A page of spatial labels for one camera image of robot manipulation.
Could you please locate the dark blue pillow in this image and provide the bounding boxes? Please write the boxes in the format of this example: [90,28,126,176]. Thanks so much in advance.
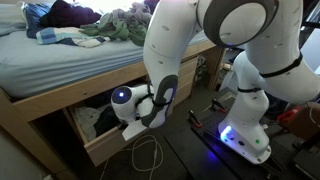
[23,3,51,39]

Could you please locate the white clothes in drawer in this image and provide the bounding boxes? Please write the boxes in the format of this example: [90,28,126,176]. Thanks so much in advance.
[75,104,110,141]

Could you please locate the small wooden drawer chest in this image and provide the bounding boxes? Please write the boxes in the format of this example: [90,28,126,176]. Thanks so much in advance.
[172,56,198,106]

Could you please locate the red handled clamp left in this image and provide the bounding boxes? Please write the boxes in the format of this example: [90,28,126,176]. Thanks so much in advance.
[188,110,202,128]

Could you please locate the red handled clamp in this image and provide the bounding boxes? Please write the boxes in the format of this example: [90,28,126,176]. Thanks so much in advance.
[188,110,202,128]
[211,99,227,112]

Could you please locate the light wood bed frame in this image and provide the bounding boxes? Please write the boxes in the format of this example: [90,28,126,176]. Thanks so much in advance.
[0,25,235,180]

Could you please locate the red handled clamp right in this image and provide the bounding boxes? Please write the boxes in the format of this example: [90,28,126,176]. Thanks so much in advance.
[211,99,227,112]

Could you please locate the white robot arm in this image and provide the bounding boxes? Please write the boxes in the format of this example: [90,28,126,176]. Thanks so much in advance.
[111,0,320,164]

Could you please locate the dark maroon garment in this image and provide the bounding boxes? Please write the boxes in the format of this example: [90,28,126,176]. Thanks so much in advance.
[40,0,101,28]

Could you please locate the black t-shirt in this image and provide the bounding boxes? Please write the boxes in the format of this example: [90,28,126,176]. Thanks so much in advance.
[94,106,119,136]

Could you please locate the light wood drawer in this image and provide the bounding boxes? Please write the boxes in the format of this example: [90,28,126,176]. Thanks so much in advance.
[63,102,146,167]

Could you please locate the red object on floor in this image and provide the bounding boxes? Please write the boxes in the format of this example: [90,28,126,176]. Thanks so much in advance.
[276,106,301,126]

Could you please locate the blue plaid cloth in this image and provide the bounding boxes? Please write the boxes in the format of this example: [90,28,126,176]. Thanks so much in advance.
[36,27,110,48]

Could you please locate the white cable on floor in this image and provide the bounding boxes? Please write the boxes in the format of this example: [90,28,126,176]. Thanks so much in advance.
[98,134,165,180]

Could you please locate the green crumpled garment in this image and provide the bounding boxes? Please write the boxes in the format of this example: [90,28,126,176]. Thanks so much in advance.
[80,2,152,46]

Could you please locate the blue sheeted mattress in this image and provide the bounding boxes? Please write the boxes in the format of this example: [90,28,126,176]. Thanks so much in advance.
[0,4,143,98]

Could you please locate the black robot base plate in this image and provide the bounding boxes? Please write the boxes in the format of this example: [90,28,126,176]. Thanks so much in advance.
[191,109,320,180]

